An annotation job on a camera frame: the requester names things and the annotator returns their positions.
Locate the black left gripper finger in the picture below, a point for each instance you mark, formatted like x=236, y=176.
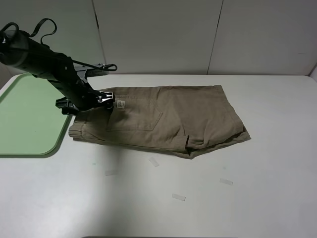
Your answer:
x=66, y=106
x=105, y=100

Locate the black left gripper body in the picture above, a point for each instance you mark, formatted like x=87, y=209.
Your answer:
x=73, y=87

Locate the khaki shorts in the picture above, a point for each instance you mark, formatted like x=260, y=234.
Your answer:
x=183, y=120

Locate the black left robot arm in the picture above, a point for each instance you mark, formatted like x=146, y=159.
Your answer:
x=19, y=50

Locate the green plastic tray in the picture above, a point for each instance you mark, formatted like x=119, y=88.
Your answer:
x=30, y=123

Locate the clear tape strip left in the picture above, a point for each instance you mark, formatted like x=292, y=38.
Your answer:
x=111, y=172

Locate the clear tape strip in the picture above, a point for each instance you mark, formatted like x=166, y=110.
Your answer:
x=154, y=162
x=111, y=172
x=178, y=197
x=225, y=181

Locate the clear tape strip centre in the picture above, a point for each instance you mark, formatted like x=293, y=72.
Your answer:
x=154, y=162

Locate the clear tape strip bottom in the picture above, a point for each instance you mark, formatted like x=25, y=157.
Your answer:
x=178, y=197

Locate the clear tape strip right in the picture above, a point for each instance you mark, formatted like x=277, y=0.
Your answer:
x=225, y=181

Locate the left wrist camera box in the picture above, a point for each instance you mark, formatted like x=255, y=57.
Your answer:
x=86, y=71

